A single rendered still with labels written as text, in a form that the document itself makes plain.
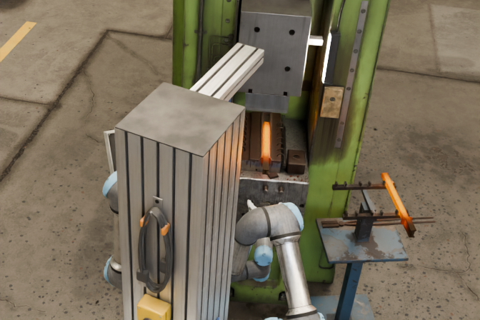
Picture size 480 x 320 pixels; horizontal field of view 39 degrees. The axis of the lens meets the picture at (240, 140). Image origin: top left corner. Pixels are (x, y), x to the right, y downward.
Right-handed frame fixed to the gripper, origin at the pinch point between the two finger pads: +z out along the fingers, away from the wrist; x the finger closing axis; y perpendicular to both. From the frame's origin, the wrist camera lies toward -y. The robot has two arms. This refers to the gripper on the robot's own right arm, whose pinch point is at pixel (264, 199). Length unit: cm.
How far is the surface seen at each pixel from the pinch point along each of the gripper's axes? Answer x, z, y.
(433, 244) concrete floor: 116, 85, 100
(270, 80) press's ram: -2, 31, -44
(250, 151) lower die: -7.5, 37.0, 0.9
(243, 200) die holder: -8.7, 24.7, 22.6
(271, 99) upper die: -0.5, 30.7, -34.0
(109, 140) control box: -72, 13, -17
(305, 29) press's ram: 11, 31, -70
